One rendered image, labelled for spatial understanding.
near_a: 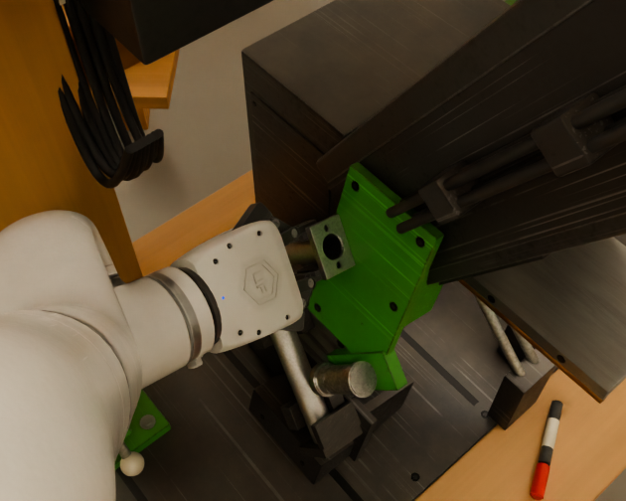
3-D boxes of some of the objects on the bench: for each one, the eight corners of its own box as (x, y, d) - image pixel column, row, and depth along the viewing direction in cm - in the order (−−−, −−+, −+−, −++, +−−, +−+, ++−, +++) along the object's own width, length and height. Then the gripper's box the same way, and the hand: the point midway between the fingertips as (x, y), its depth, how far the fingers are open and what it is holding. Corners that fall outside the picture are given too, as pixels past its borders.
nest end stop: (338, 430, 93) (363, 433, 89) (301, 455, 90) (326, 459, 86) (334, 421, 93) (360, 424, 89) (297, 446, 90) (322, 449, 86)
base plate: (729, 214, 118) (735, 206, 117) (126, 765, 77) (122, 764, 75) (522, 76, 137) (525, 66, 136) (-54, 457, 95) (-60, 451, 94)
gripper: (129, 229, 68) (279, 173, 79) (190, 396, 70) (326, 318, 82) (172, 219, 62) (327, 160, 74) (236, 401, 65) (376, 317, 76)
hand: (313, 250), depth 76 cm, fingers closed on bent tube, 3 cm apart
